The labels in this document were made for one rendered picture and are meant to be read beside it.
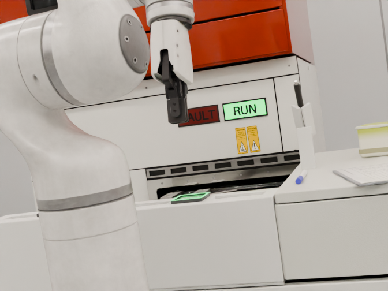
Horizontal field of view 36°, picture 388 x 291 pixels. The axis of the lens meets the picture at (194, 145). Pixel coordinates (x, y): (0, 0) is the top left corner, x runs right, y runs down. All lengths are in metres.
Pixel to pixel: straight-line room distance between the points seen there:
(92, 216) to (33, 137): 0.12
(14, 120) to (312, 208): 0.48
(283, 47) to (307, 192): 0.64
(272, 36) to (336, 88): 1.54
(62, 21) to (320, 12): 2.45
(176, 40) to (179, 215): 0.29
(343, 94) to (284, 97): 1.49
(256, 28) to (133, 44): 0.87
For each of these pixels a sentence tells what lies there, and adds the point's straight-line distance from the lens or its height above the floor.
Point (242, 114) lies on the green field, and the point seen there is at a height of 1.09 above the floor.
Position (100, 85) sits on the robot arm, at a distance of 0.70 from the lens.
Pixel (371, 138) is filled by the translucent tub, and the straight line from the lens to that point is 1.31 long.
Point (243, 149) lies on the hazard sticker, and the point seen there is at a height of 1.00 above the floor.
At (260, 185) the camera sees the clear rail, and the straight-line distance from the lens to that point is 1.59.
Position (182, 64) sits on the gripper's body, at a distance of 1.03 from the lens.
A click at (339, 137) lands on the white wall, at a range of 3.07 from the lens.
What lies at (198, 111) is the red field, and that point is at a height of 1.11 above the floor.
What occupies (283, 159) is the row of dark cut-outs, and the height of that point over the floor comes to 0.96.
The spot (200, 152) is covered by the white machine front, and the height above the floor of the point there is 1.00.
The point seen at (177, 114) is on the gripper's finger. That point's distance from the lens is 1.02.
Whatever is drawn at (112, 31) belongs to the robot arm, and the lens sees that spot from 0.69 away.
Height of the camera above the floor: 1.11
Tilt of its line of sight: 3 degrees down
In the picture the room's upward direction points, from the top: 8 degrees counter-clockwise
